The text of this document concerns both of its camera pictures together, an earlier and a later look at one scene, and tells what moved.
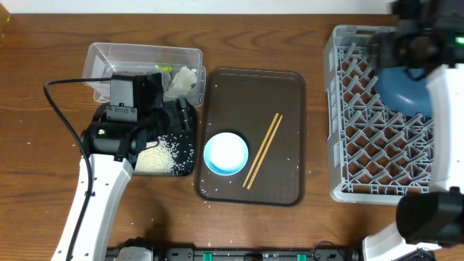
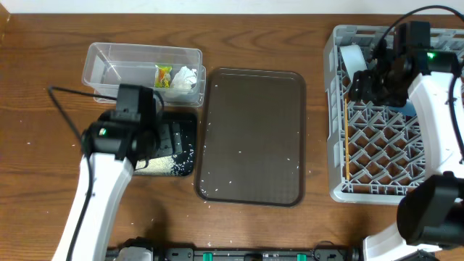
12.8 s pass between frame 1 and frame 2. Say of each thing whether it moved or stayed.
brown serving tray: stayed
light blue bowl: moved
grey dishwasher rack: stayed
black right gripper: moved
